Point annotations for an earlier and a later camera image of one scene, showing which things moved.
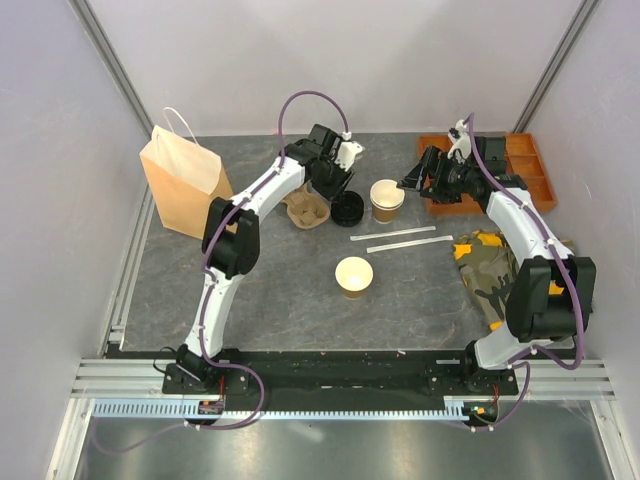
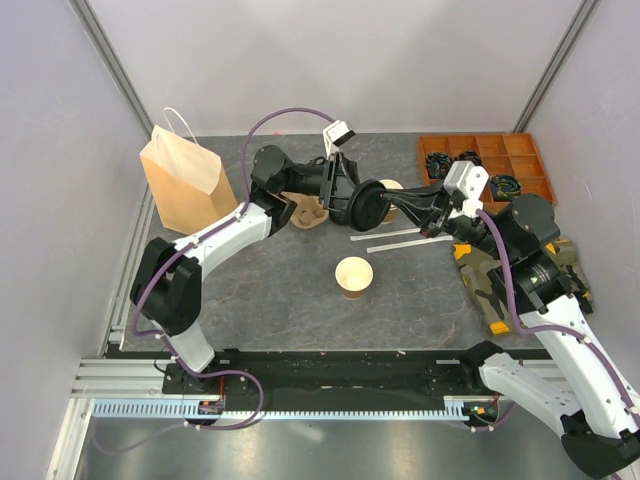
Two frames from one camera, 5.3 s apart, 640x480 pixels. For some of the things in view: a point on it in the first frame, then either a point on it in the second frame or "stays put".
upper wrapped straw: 391,233 stays put
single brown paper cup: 353,275 stays put
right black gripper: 417,176 to 430,221
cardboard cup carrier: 306,209 stays put
